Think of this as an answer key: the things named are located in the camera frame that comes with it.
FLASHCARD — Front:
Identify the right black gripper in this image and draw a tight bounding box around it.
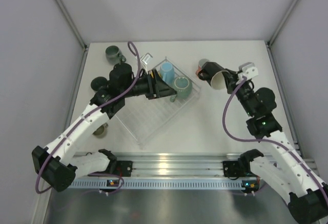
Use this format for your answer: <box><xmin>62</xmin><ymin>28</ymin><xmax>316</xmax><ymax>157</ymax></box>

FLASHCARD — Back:
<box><xmin>223</xmin><ymin>68</ymin><xmax>255</xmax><ymax>117</ymax></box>

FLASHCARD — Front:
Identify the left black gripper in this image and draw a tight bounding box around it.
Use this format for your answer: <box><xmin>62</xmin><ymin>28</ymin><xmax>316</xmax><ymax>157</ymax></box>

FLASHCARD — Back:
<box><xmin>121</xmin><ymin>69</ymin><xmax>177</xmax><ymax>99</ymax></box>

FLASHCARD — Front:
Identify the light blue mug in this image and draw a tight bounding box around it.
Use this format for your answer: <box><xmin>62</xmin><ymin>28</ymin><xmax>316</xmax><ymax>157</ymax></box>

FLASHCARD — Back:
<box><xmin>159</xmin><ymin>62</ymin><xmax>175</xmax><ymax>85</ymax></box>

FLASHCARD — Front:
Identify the teal speckled ceramic mug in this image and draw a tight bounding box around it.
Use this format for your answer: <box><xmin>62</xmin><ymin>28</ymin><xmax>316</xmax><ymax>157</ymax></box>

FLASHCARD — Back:
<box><xmin>170</xmin><ymin>76</ymin><xmax>193</xmax><ymax>103</ymax></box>

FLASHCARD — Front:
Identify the black mug white interior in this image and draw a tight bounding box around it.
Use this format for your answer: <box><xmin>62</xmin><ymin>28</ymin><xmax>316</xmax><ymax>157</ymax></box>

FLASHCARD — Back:
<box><xmin>197</xmin><ymin>62</ymin><xmax>228</xmax><ymax>90</ymax></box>

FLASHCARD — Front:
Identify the pink coral mug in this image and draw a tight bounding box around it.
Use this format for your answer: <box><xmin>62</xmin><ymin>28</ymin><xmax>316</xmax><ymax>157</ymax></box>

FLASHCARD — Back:
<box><xmin>195</xmin><ymin>58</ymin><xmax>209</xmax><ymax>76</ymax></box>

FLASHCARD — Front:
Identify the dark green cup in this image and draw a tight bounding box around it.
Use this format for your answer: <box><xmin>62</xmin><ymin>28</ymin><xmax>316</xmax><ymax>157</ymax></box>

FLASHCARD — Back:
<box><xmin>90</xmin><ymin>76</ymin><xmax>108</xmax><ymax>92</ymax></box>

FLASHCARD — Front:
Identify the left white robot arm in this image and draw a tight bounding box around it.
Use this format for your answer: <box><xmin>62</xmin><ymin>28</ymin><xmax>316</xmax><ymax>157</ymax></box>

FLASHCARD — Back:
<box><xmin>32</xmin><ymin>63</ymin><xmax>177</xmax><ymax>192</ymax></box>

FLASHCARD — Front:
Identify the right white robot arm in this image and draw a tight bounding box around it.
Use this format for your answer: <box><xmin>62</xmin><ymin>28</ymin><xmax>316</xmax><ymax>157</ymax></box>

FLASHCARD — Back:
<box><xmin>223</xmin><ymin>70</ymin><xmax>327</xmax><ymax>223</ymax></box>

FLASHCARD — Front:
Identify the dark grey glazed mug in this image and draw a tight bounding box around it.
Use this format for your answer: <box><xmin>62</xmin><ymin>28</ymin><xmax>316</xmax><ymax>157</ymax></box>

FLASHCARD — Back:
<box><xmin>105</xmin><ymin>45</ymin><xmax>126</xmax><ymax>65</ymax></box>

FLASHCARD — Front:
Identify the olive beige small mug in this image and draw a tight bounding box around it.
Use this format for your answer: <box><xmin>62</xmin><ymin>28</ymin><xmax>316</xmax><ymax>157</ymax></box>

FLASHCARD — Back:
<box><xmin>93</xmin><ymin>123</ymin><xmax>108</xmax><ymax>138</ymax></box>

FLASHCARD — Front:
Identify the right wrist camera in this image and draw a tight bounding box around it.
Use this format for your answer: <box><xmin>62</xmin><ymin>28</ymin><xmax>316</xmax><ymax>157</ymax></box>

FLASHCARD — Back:
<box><xmin>237</xmin><ymin>62</ymin><xmax>259</xmax><ymax>81</ymax></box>

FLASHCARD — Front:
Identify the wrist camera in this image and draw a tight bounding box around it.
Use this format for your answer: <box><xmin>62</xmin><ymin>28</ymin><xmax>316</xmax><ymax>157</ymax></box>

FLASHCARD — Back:
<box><xmin>140</xmin><ymin>52</ymin><xmax>153</xmax><ymax>71</ymax></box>
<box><xmin>237</xmin><ymin>62</ymin><xmax>259</xmax><ymax>81</ymax></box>

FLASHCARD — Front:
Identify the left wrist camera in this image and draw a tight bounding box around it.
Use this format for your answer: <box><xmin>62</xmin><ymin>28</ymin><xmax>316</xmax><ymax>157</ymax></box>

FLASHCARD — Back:
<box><xmin>140</xmin><ymin>52</ymin><xmax>153</xmax><ymax>71</ymax></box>

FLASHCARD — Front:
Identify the right aluminium frame post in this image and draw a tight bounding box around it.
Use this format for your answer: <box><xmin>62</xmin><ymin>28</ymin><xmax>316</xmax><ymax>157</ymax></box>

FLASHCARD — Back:
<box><xmin>266</xmin><ymin>0</ymin><xmax>312</xmax><ymax>50</ymax></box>

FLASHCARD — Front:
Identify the aluminium frame post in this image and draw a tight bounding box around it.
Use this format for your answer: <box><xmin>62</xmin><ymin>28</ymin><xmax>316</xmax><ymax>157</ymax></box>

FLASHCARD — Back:
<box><xmin>266</xmin><ymin>0</ymin><xmax>312</xmax><ymax>50</ymax></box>
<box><xmin>40</xmin><ymin>0</ymin><xmax>89</xmax><ymax>53</ymax></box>

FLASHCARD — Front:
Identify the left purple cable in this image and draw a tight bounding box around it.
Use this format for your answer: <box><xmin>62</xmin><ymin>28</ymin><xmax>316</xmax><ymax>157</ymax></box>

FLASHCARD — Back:
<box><xmin>34</xmin><ymin>41</ymin><xmax>141</xmax><ymax>194</ymax></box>

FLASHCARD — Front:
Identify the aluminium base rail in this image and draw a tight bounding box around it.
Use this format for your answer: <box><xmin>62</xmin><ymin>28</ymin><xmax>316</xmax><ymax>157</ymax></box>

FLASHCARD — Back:
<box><xmin>113</xmin><ymin>152</ymin><xmax>240</xmax><ymax>178</ymax></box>

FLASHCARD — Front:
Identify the left aluminium frame post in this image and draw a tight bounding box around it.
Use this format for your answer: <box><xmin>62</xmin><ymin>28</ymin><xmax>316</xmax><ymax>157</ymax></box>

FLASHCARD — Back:
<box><xmin>40</xmin><ymin>0</ymin><xmax>89</xmax><ymax>53</ymax></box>

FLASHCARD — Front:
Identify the perforated cable duct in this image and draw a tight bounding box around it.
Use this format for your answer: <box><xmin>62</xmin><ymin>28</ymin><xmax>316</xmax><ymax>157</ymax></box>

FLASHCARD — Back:
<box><xmin>70</xmin><ymin>178</ymin><xmax>245</xmax><ymax>190</ymax></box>

